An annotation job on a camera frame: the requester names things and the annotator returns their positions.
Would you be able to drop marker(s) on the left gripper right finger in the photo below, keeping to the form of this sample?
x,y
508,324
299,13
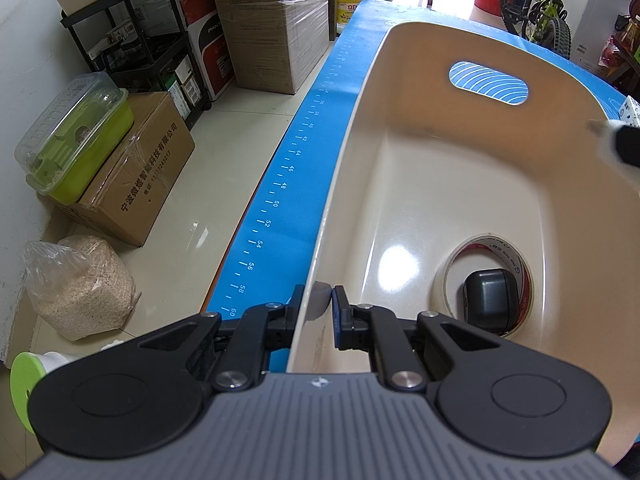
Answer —
x,y
402,354

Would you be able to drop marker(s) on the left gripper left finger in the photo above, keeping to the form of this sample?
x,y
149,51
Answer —
x,y
234,354

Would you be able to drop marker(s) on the black earbud case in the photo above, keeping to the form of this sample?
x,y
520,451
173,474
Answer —
x,y
490,299

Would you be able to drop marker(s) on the tape roll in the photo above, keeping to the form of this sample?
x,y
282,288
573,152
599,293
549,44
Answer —
x,y
485,269

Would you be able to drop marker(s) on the beige plastic storage bin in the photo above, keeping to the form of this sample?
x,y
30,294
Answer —
x,y
466,153

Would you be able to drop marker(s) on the blue silicone baking mat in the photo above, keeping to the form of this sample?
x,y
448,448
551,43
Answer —
x,y
273,249

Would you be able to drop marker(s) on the cardboard box on floor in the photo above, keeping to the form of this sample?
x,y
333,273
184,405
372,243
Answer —
x,y
125,197

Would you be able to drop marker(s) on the plastic bag of grain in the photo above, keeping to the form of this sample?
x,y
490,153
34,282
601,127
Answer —
x,y
79,285

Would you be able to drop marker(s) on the green lid white jar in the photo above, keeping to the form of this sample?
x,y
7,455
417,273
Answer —
x,y
27,369

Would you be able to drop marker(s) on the green clear lidded container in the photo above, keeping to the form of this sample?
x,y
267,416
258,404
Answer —
x,y
69,142

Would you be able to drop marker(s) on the lower cardboard box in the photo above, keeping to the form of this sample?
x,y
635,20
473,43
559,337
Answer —
x,y
274,44

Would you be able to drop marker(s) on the black metal shelf rack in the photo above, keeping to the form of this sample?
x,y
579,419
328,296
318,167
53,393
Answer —
x,y
143,46

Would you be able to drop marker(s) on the white tissue box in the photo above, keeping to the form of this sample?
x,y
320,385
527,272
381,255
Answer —
x,y
629,112

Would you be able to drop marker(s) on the green black bicycle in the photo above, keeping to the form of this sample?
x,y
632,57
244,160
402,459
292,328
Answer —
x,y
541,22

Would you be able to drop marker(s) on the white freezer cabinet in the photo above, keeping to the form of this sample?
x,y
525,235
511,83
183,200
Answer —
x,y
591,23

